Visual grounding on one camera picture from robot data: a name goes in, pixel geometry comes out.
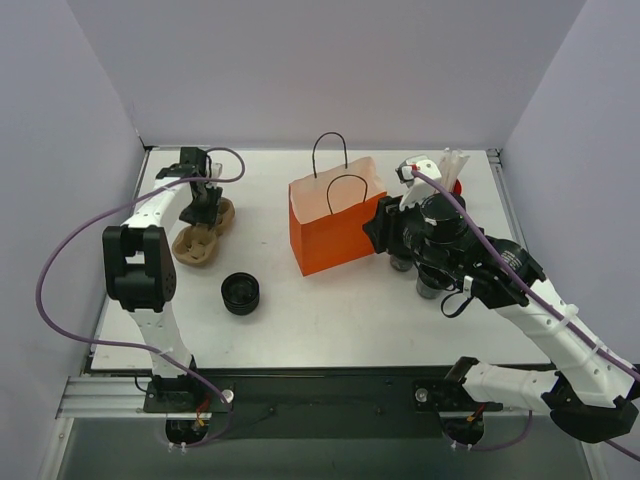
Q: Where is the dark coffee cup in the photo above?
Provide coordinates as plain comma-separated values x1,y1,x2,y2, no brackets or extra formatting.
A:
416,271,451,300
390,255,413,273

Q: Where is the brown cardboard cup carrier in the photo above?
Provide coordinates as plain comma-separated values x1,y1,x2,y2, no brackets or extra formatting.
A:
172,197,235,268

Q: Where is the orange paper bag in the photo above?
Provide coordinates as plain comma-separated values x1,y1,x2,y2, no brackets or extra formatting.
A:
288,131,387,276

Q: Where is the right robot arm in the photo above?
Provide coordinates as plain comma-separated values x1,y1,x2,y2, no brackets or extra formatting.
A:
363,194,639,443

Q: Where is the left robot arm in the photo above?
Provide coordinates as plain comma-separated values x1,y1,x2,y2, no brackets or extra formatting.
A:
102,147,224,411

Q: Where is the white wrapped straws bundle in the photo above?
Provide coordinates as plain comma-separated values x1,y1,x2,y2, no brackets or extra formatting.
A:
438,148,470,192

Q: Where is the stack of black lids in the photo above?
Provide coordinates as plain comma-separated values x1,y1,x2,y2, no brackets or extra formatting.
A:
221,272,260,316

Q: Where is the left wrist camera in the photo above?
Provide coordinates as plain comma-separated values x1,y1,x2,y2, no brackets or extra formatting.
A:
206,158,223,181

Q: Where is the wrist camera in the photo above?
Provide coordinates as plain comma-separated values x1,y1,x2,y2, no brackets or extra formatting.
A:
396,155,442,211
206,158,223,181

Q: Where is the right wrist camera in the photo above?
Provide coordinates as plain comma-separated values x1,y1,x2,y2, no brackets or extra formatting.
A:
396,155,442,211

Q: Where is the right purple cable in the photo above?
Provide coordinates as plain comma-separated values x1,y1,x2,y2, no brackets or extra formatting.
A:
412,169,640,464

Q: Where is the purple cable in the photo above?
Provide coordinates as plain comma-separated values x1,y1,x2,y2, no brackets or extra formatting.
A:
412,169,640,464
35,147,246,449

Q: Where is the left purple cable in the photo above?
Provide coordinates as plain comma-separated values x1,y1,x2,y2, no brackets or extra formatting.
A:
35,147,246,449

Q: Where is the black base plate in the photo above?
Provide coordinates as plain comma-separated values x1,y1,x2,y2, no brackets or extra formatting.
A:
143,366,481,443

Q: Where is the aluminium frame rail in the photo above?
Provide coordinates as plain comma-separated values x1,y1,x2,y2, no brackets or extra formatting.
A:
57,372,596,419

